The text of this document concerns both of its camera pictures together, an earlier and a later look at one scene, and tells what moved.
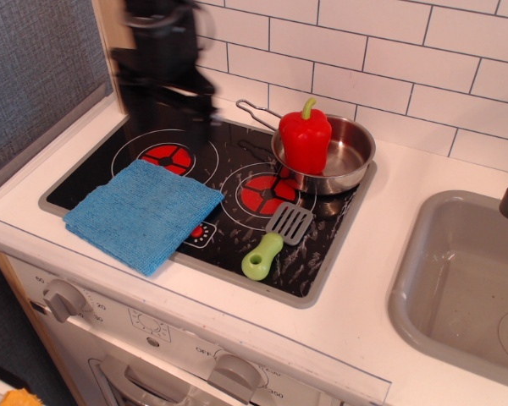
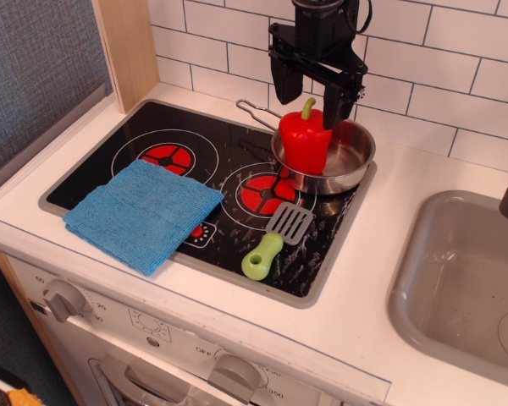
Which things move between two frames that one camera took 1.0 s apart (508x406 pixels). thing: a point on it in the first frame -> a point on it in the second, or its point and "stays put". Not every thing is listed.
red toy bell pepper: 306,137 stays put
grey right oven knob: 234,377 stays put
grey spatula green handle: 290,224 stays put
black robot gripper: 162,85 -> 322,41
